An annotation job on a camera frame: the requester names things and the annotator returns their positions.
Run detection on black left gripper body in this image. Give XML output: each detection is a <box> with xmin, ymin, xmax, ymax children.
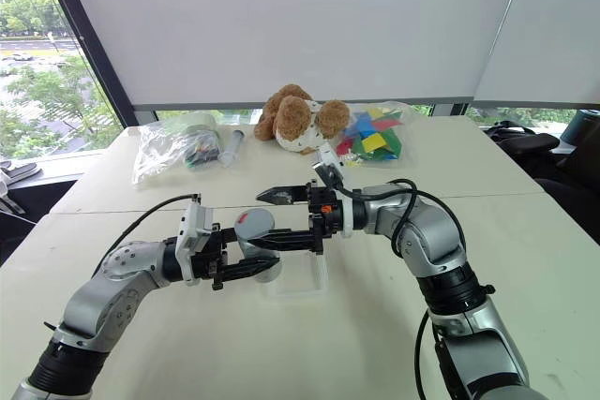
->
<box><xmin>190</xmin><ymin>221</ymin><xmax>239</xmax><ymax>292</ymax></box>

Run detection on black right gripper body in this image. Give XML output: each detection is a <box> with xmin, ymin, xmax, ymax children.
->
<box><xmin>306</xmin><ymin>179</ymin><xmax>347</xmax><ymax>256</ymax></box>

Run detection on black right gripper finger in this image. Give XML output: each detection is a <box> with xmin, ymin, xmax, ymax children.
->
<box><xmin>255</xmin><ymin>185</ymin><xmax>311</xmax><ymax>207</ymax></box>
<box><xmin>245</xmin><ymin>229</ymin><xmax>315</xmax><ymax>254</ymax></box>

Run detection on clear plastic jar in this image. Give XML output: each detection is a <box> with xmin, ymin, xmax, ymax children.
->
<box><xmin>251</xmin><ymin>259</ymin><xmax>285</xmax><ymax>286</ymax></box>

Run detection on grey jar lid red sticker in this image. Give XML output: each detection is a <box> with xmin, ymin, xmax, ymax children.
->
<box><xmin>232</xmin><ymin>207</ymin><xmax>276</xmax><ymax>244</ymax></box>

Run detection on clear plastic box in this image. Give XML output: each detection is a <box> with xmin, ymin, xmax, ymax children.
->
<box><xmin>261</xmin><ymin>249</ymin><xmax>330</xmax><ymax>301</ymax></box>

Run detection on clear plastic syringe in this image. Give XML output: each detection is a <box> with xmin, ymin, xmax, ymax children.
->
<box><xmin>217</xmin><ymin>128</ymin><xmax>248</xmax><ymax>170</ymax></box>

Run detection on brown white plush dog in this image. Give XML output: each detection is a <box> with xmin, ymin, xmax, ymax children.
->
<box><xmin>252</xmin><ymin>83</ymin><xmax>353</xmax><ymax>156</ymax></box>

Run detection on yellow block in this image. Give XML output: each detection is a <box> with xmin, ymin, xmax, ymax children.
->
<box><xmin>362</xmin><ymin>134</ymin><xmax>386</xmax><ymax>154</ymax></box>

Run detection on clear bag of coloured blocks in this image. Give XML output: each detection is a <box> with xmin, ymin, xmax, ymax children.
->
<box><xmin>322</xmin><ymin>99</ymin><xmax>417</xmax><ymax>170</ymax></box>

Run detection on blue block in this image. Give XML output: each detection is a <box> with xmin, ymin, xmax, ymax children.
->
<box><xmin>343</xmin><ymin>120</ymin><xmax>378</xmax><ymax>140</ymax></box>

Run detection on clear bag of markers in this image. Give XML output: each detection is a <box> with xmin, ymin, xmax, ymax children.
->
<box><xmin>130</xmin><ymin>111</ymin><xmax>224</xmax><ymax>186</ymax></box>

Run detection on pale tape roll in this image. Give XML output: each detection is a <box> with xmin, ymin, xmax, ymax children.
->
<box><xmin>179</xmin><ymin>111</ymin><xmax>218</xmax><ymax>135</ymax></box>

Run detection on red block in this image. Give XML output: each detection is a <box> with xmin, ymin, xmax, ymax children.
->
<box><xmin>371</xmin><ymin>117</ymin><xmax>405</xmax><ymax>132</ymax></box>

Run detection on wide white roller blind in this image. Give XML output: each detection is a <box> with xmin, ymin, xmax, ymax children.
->
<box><xmin>37</xmin><ymin>0</ymin><xmax>532</xmax><ymax>111</ymax></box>

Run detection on grey flat items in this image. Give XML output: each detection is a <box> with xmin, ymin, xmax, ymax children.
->
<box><xmin>0</xmin><ymin>159</ymin><xmax>39</xmax><ymax>215</ymax></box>

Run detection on black office chair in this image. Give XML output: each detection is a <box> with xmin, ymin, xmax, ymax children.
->
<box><xmin>482</xmin><ymin>120</ymin><xmax>600</xmax><ymax>251</ymax></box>

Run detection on teal cylinder container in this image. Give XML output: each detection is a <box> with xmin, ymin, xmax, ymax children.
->
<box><xmin>559</xmin><ymin>108</ymin><xmax>600</xmax><ymax>146</ymax></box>

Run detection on narrow white roller blind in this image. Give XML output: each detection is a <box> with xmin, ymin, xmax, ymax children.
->
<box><xmin>472</xmin><ymin>0</ymin><xmax>600</xmax><ymax>107</ymax></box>

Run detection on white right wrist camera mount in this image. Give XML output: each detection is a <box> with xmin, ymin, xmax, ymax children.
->
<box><xmin>311</xmin><ymin>146</ymin><xmax>359</xmax><ymax>239</ymax></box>

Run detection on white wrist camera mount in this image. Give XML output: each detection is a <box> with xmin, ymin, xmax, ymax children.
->
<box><xmin>174</xmin><ymin>201</ymin><xmax>219</xmax><ymax>287</ymax></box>
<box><xmin>311</xmin><ymin>146</ymin><xmax>359</xmax><ymax>239</ymax></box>

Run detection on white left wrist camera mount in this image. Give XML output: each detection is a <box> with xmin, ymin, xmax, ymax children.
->
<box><xmin>174</xmin><ymin>201</ymin><xmax>219</xmax><ymax>287</ymax></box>

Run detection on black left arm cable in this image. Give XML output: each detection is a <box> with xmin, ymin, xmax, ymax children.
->
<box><xmin>90</xmin><ymin>192</ymin><xmax>203</xmax><ymax>280</ymax></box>

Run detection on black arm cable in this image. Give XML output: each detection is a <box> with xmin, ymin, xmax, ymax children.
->
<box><xmin>90</xmin><ymin>192</ymin><xmax>203</xmax><ymax>280</ymax></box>
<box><xmin>413</xmin><ymin>306</ymin><xmax>447</xmax><ymax>400</ymax></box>
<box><xmin>323</xmin><ymin>168</ymin><xmax>471</xmax><ymax>259</ymax></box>

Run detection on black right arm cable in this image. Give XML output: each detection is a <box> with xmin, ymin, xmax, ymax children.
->
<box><xmin>413</xmin><ymin>306</ymin><xmax>447</xmax><ymax>400</ymax></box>
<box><xmin>323</xmin><ymin>168</ymin><xmax>471</xmax><ymax>259</ymax></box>

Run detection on black window frame post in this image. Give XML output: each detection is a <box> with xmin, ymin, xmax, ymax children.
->
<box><xmin>35</xmin><ymin>0</ymin><xmax>141</xmax><ymax>128</ymax></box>

